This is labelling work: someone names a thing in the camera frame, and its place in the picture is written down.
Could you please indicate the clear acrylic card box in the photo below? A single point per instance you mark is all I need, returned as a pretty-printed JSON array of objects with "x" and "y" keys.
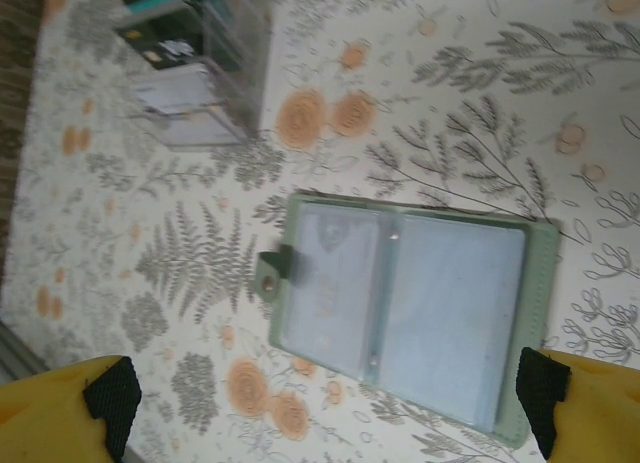
[{"x": 240, "y": 83}]

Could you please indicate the green card holder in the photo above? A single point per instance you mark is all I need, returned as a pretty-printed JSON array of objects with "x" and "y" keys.
[{"x": 450, "y": 308}]

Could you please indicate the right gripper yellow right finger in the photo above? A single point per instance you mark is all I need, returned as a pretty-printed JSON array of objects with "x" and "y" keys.
[{"x": 595, "y": 413}]

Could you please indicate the silver VIP card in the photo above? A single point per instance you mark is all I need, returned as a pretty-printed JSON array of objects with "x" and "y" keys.
[{"x": 330, "y": 293}]

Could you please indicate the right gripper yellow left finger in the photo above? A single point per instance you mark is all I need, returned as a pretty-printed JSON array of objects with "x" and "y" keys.
[{"x": 45, "y": 413}]

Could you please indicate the floral table cover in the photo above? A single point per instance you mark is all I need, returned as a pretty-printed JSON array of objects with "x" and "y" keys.
[{"x": 450, "y": 83}]

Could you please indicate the black card white print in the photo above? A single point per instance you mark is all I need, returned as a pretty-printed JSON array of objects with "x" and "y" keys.
[{"x": 150, "y": 43}]

